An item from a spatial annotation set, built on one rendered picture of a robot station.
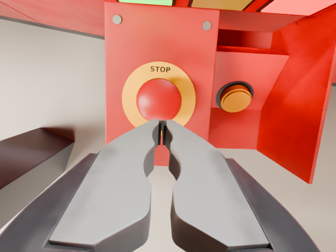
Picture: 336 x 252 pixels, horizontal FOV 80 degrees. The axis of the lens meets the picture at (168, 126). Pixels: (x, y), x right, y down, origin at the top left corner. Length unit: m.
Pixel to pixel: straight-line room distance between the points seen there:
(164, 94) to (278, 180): 1.13
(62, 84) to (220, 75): 0.90
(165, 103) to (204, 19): 0.09
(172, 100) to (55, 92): 0.95
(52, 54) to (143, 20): 0.92
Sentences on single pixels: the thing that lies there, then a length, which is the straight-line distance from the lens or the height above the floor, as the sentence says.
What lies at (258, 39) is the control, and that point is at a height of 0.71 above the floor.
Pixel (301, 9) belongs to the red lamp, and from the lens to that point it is 0.22.
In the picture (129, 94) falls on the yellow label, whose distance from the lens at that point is 0.20.
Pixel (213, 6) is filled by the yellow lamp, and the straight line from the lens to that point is 0.20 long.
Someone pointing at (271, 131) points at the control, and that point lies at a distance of 0.29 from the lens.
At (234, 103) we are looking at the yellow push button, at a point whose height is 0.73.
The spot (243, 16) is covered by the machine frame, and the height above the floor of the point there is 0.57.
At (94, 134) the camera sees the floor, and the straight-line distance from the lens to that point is 1.06.
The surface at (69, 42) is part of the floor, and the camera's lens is 1.08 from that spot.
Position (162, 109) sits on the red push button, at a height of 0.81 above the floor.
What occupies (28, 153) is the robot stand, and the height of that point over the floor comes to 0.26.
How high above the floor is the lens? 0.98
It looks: 79 degrees down
